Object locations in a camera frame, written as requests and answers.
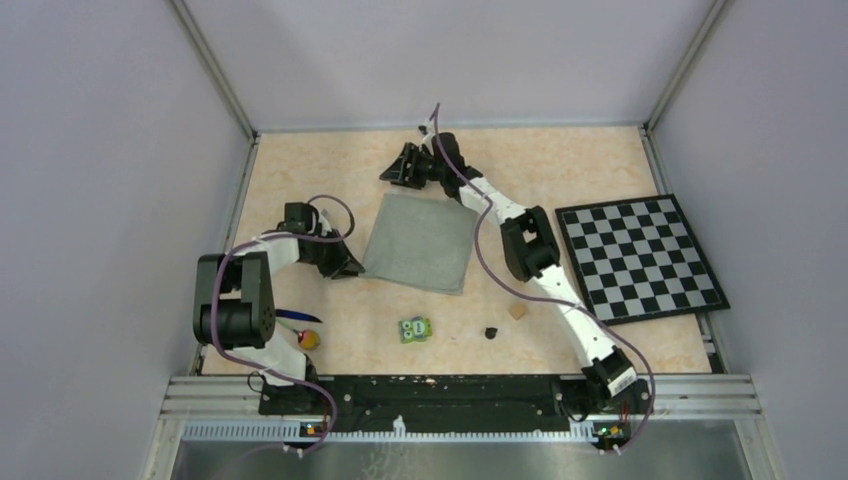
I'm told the blue pen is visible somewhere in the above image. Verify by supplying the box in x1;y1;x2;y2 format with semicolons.
275;309;322;323

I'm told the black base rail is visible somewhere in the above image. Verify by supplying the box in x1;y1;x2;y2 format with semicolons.
258;374;650;433

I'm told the red yellow ball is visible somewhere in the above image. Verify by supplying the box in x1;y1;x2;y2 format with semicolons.
297;330;321;351

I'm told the grey-green cloth napkin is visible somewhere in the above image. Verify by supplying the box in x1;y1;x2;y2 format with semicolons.
364;194;477;296

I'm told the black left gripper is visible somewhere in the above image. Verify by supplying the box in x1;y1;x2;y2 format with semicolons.
301;228;363;280

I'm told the small tan wooden block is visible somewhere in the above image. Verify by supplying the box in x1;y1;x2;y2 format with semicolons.
508;303;528;320

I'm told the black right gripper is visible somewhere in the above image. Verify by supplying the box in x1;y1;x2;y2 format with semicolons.
381;144;446;191

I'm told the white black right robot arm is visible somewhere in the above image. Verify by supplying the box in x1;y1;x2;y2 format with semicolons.
380;132;637;412

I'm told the black white checkerboard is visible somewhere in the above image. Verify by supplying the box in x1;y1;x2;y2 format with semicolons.
554;194;730;325

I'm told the green owl toy block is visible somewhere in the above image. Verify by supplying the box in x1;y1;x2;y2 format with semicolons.
398;316;433;344

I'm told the aluminium frame rail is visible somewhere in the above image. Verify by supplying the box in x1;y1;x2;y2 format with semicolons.
160;374;761;447

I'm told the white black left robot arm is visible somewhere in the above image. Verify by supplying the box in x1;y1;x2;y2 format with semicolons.
192;201;365;414

